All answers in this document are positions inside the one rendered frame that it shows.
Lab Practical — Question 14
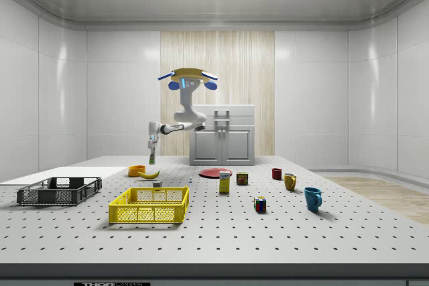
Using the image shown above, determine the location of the blue mug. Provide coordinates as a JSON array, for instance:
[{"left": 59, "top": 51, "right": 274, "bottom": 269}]
[{"left": 304, "top": 187, "right": 323, "bottom": 212}]

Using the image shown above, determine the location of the yellow mug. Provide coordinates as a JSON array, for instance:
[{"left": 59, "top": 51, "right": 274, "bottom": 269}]
[{"left": 283, "top": 173, "right": 298, "bottom": 192}]

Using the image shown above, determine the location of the puzzle cube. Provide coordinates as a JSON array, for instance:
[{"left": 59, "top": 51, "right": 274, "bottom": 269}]
[{"left": 253, "top": 196, "right": 267, "bottom": 214}]

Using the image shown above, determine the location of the dark grey basket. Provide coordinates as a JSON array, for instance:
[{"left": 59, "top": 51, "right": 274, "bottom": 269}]
[{"left": 16, "top": 176, "right": 103, "bottom": 207}]

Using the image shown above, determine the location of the red plate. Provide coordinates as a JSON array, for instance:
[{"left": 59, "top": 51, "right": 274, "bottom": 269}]
[{"left": 198, "top": 167, "right": 233, "bottom": 180}]

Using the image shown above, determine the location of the white cabinet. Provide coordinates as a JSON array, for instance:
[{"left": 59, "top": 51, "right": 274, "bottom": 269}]
[{"left": 189, "top": 104, "right": 255, "bottom": 166}]

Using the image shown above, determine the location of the yellow basket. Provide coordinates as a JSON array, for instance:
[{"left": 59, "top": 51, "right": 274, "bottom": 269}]
[{"left": 108, "top": 186, "right": 190, "bottom": 225}]

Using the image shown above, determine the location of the yellow white box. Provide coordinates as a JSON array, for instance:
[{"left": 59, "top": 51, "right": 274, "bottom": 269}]
[{"left": 219, "top": 170, "right": 233, "bottom": 194}]

